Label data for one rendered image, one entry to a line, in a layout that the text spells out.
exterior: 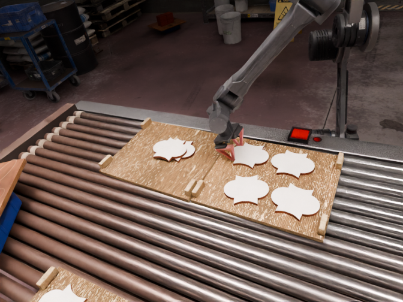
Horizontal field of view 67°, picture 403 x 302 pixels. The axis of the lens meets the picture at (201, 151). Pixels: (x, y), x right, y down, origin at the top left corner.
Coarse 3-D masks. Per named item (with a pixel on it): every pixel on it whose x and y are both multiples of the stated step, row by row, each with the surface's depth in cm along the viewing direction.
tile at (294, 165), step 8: (288, 152) 106; (272, 160) 105; (280, 160) 104; (288, 160) 103; (296, 160) 103; (304, 160) 102; (280, 168) 101; (288, 168) 100; (296, 168) 100; (304, 168) 99; (312, 168) 99; (296, 176) 97
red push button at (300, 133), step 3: (294, 129) 119; (297, 129) 118; (300, 129) 118; (294, 132) 117; (297, 132) 117; (300, 132) 117; (303, 132) 116; (306, 132) 116; (291, 135) 116; (294, 135) 116; (297, 135) 115; (300, 135) 115; (303, 135) 115; (306, 135) 115; (300, 138) 114; (303, 138) 114; (306, 138) 114
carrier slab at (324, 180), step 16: (256, 144) 114; (272, 144) 113; (224, 160) 110; (320, 160) 103; (336, 160) 102; (208, 176) 105; (224, 176) 104; (240, 176) 103; (272, 176) 100; (288, 176) 99; (304, 176) 98; (320, 176) 97; (336, 176) 96; (208, 192) 99; (320, 192) 92; (224, 208) 93; (240, 208) 92; (256, 208) 92; (272, 208) 91; (320, 208) 88; (272, 224) 86; (288, 224) 86; (304, 224) 85; (320, 240) 81
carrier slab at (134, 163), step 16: (160, 128) 133; (176, 128) 131; (128, 144) 127; (144, 144) 125; (192, 144) 120; (208, 144) 119; (128, 160) 119; (144, 160) 118; (160, 160) 116; (192, 160) 113; (208, 160) 112; (112, 176) 114; (128, 176) 112; (144, 176) 110; (160, 176) 109; (176, 176) 108; (192, 176) 106; (160, 192) 104; (176, 192) 102
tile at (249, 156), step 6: (246, 144) 113; (234, 150) 112; (240, 150) 111; (246, 150) 111; (252, 150) 110; (258, 150) 109; (264, 150) 109; (240, 156) 109; (246, 156) 108; (252, 156) 108; (258, 156) 107; (264, 156) 107; (234, 162) 107; (240, 162) 106; (246, 162) 106; (252, 162) 105; (258, 162) 105; (264, 162) 105; (252, 168) 104
